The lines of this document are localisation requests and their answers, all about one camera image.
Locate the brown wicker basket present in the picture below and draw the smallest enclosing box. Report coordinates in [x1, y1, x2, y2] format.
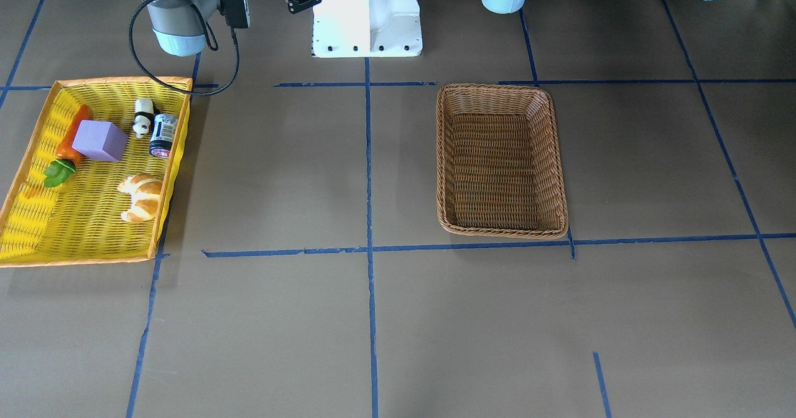
[435, 83, 569, 240]

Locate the yellow plastic basket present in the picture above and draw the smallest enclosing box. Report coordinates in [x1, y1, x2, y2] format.
[1, 76, 193, 267]

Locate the small dark can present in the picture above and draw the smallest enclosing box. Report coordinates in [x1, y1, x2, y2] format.
[149, 114, 178, 159]

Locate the panda figurine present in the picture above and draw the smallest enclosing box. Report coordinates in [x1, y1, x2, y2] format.
[132, 98, 155, 139]

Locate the purple foam block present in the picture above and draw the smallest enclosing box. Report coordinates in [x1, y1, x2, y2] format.
[72, 119, 128, 162]

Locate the croissant toy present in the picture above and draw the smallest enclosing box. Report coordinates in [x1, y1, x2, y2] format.
[117, 172, 163, 223]

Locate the toy carrot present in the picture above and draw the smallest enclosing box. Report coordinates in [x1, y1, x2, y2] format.
[43, 105, 91, 188]

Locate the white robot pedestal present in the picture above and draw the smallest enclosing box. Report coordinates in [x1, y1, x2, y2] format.
[311, 0, 423, 58]

